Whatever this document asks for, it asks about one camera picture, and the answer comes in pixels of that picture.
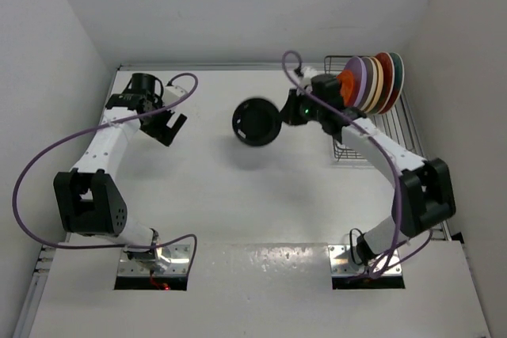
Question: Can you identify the cream bear plate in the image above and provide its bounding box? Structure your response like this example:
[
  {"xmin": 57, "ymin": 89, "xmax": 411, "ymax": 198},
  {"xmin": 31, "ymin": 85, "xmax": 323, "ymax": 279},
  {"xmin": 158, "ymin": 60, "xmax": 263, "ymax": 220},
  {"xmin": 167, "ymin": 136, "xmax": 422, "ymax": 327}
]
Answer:
[{"xmin": 359, "ymin": 57, "xmax": 378, "ymax": 110}]

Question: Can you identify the metal base plate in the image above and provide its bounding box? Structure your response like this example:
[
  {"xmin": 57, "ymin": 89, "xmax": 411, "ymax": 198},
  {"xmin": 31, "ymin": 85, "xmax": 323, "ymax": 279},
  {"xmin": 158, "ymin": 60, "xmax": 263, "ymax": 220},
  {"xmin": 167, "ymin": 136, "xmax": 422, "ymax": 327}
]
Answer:
[
  {"xmin": 117, "ymin": 244, "xmax": 192, "ymax": 278},
  {"xmin": 327, "ymin": 243, "xmax": 404, "ymax": 277}
]

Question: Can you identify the purple plate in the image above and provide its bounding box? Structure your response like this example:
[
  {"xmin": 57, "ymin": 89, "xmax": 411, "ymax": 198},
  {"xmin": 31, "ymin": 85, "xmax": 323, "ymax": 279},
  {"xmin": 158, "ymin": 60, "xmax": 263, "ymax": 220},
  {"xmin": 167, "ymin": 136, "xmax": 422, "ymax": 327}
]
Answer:
[{"xmin": 344, "ymin": 56, "xmax": 367, "ymax": 106}]

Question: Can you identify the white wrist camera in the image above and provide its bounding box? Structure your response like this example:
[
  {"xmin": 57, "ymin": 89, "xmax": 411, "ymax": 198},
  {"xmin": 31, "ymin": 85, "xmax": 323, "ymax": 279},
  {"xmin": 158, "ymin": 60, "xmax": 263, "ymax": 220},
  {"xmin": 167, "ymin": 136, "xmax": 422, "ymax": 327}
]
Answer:
[
  {"xmin": 294, "ymin": 66, "xmax": 319, "ymax": 92},
  {"xmin": 161, "ymin": 85, "xmax": 188, "ymax": 106}
]

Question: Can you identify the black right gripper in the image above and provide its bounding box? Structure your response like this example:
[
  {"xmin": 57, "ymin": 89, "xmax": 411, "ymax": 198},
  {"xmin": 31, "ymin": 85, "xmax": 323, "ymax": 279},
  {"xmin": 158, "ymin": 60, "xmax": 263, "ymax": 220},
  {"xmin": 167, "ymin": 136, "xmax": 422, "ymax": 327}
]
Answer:
[{"xmin": 278, "ymin": 88, "xmax": 326, "ymax": 127}]

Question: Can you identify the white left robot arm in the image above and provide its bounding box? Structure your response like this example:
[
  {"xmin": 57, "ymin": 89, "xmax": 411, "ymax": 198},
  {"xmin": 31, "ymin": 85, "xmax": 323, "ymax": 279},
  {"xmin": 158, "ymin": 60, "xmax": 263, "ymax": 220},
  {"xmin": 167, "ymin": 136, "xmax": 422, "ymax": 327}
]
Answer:
[{"xmin": 53, "ymin": 73, "xmax": 187, "ymax": 274}]

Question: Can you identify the red teal floral plate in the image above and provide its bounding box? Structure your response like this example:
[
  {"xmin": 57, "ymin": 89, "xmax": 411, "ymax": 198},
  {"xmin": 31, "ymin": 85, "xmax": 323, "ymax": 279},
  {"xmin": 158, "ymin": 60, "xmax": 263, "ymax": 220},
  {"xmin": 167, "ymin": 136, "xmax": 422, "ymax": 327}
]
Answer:
[
  {"xmin": 390, "ymin": 52, "xmax": 405, "ymax": 108},
  {"xmin": 374, "ymin": 52, "xmax": 395, "ymax": 113}
]

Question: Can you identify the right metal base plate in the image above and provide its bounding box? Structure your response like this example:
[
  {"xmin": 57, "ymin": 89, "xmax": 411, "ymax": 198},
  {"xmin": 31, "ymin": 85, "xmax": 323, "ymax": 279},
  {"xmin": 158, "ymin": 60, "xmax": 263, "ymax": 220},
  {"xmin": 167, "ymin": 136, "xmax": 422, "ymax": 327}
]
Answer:
[{"xmin": 327, "ymin": 243, "xmax": 404, "ymax": 277}]

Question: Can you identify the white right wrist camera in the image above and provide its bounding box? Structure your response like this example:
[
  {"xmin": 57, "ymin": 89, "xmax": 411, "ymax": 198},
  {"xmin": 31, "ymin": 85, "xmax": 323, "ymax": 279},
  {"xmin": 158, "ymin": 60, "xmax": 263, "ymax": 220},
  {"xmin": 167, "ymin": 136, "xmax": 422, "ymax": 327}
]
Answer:
[{"xmin": 294, "ymin": 66, "xmax": 319, "ymax": 92}]

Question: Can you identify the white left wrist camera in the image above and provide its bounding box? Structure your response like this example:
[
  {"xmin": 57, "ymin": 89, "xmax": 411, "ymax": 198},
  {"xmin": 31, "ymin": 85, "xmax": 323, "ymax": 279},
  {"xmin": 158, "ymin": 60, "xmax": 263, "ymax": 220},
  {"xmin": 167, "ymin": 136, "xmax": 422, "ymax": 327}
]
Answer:
[{"xmin": 161, "ymin": 85, "xmax": 188, "ymax": 106}]

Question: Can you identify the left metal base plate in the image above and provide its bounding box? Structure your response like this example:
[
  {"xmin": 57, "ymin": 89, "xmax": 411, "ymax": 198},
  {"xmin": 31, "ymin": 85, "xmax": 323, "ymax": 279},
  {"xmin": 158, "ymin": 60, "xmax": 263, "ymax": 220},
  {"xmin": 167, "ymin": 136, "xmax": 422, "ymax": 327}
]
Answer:
[{"xmin": 117, "ymin": 244, "xmax": 192, "ymax": 278}]

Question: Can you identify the yellow plate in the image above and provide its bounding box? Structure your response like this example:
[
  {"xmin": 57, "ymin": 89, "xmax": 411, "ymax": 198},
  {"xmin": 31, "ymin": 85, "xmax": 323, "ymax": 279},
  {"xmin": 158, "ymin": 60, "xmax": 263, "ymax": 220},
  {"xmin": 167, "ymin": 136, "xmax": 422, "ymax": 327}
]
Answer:
[{"xmin": 366, "ymin": 57, "xmax": 384, "ymax": 113}]

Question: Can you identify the black plate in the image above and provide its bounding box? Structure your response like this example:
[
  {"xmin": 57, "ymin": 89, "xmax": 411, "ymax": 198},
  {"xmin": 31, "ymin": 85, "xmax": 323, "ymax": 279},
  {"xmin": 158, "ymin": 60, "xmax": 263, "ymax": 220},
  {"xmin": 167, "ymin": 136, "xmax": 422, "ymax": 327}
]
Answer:
[{"xmin": 232, "ymin": 97, "xmax": 282, "ymax": 147}]

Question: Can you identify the wire dish rack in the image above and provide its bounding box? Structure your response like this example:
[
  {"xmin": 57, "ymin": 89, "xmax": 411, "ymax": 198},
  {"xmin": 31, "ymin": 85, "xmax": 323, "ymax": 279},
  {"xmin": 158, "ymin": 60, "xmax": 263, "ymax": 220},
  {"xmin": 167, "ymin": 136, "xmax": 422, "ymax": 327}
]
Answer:
[{"xmin": 324, "ymin": 54, "xmax": 421, "ymax": 154}]

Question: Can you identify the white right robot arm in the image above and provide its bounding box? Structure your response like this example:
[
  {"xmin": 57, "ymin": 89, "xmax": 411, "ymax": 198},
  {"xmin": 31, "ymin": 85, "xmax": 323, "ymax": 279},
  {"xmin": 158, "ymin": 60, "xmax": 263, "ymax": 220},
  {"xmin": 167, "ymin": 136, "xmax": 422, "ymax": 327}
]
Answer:
[{"xmin": 280, "ymin": 74, "xmax": 456, "ymax": 276}]

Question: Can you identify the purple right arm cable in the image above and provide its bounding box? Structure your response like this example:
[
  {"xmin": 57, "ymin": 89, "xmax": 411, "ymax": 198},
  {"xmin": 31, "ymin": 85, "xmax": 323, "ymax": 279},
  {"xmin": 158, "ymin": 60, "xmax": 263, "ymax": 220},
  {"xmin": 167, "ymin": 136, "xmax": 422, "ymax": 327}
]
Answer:
[{"xmin": 280, "ymin": 51, "xmax": 433, "ymax": 279}]

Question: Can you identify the orange plate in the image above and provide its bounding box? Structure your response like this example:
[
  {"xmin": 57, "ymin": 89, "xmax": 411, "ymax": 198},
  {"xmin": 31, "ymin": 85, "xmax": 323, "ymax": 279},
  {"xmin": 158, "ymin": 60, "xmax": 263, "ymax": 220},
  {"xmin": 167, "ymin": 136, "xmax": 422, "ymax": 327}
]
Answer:
[{"xmin": 337, "ymin": 70, "xmax": 355, "ymax": 107}]

